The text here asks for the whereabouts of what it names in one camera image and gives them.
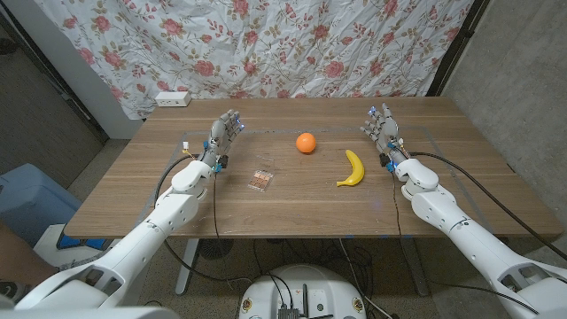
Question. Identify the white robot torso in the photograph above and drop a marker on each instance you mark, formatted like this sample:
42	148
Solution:
88	313

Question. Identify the blue flat object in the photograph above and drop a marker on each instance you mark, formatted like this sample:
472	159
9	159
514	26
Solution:
71	243

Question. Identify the blue plastic bin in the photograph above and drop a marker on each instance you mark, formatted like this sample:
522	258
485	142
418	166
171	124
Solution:
31	199

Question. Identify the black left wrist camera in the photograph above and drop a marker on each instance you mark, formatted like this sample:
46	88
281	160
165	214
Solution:
223	161

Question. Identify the black backdrop stand pole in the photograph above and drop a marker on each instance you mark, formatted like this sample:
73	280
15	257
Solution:
456	49

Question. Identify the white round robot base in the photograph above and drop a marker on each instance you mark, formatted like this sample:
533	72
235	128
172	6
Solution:
305	288

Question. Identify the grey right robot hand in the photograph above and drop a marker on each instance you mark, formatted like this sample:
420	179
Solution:
387	130

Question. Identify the clear eyeshadow palette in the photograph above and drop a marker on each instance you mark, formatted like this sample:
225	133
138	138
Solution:
260	180

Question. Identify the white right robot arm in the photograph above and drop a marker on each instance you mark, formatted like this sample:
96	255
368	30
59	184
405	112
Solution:
465	239

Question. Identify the grey table leg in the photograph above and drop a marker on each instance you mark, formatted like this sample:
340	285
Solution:
416	266
187	266

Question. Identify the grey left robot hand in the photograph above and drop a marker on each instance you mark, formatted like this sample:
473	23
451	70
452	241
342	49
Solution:
219	135

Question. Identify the person's bare leg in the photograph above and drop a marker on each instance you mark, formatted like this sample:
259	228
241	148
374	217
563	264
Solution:
22	257

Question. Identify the orange fruit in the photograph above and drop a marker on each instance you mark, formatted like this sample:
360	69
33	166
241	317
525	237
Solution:
306	143

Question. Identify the yellow banana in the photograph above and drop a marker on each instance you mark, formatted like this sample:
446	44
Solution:
356	170

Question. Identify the dark round floor fan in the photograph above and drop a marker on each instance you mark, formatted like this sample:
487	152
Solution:
215	248

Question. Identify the white power strip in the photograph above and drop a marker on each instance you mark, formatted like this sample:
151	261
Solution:
173	99

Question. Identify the floral print curtain backdrop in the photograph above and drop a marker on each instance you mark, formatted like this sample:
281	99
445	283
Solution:
266	44

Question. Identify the white floor board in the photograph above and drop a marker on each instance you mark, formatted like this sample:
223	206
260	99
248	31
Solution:
48	250

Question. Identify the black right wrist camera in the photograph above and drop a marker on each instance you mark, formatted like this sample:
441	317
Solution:
384	160

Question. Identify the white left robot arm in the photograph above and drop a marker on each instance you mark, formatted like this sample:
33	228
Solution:
146	235

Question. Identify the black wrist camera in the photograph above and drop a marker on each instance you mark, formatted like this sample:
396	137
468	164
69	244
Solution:
384	160
223	161

